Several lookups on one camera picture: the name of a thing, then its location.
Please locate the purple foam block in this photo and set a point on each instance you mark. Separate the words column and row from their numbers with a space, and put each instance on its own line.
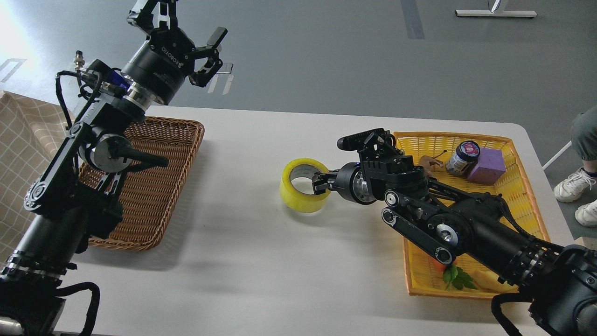
column 489, row 168

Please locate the brown wicker basket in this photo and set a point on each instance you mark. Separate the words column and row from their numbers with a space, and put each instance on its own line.
column 149, row 197

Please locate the person's white shoe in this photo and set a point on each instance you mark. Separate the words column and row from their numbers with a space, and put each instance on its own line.
column 571, row 188

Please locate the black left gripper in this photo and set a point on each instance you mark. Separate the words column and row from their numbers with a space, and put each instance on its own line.
column 160, row 65

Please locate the orange toy carrot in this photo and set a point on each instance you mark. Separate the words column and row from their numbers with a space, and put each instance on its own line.
column 454, row 276

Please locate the small dark jar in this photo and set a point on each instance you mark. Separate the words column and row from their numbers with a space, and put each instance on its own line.
column 465, row 155

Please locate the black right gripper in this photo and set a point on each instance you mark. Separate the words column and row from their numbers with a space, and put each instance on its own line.
column 349, row 182

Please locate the yellow tape roll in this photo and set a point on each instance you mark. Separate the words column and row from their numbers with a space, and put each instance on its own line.
column 296, row 199

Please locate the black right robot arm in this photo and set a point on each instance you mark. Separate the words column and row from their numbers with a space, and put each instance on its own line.
column 559, row 283

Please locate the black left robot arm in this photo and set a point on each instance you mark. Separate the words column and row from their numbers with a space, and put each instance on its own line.
column 78, row 194

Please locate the brown toy animal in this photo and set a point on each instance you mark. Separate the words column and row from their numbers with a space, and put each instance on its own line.
column 428, row 162

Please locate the beige checkered cloth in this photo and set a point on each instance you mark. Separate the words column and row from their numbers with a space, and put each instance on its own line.
column 31, row 131

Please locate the white metal stand base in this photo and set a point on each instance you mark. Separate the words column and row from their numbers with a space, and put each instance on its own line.
column 497, row 13

